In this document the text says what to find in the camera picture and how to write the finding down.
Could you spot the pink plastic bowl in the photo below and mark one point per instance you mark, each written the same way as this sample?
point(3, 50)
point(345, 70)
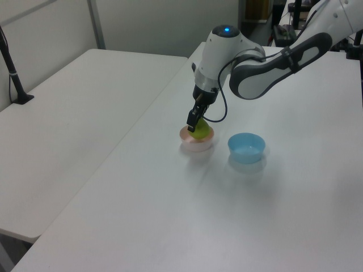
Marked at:
point(195, 146)

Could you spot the black upright stand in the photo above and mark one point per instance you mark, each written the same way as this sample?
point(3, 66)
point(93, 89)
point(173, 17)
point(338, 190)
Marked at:
point(297, 14)

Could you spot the black table clamp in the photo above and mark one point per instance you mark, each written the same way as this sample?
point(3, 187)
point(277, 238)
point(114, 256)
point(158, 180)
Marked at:
point(354, 49)

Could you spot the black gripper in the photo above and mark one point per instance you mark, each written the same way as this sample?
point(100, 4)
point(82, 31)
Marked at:
point(204, 96)

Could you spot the yellow cabinet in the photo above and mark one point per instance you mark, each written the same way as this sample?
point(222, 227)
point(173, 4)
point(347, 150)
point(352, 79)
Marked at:
point(258, 10)

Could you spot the blue plastic bowl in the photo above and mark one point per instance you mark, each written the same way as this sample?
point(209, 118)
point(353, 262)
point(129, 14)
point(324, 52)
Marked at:
point(246, 151)

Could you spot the white side table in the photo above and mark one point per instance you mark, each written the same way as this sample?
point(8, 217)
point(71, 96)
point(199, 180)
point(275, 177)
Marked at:
point(71, 127)

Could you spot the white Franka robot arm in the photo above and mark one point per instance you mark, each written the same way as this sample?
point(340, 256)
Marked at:
point(221, 51)

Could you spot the black pole with base clamp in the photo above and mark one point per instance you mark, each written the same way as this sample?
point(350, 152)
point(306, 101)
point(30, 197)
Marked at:
point(14, 80)

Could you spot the grey partition post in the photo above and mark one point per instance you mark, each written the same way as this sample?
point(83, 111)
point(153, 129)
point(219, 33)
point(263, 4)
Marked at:
point(96, 25)

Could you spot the green pear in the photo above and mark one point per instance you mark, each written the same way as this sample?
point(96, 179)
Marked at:
point(203, 132)

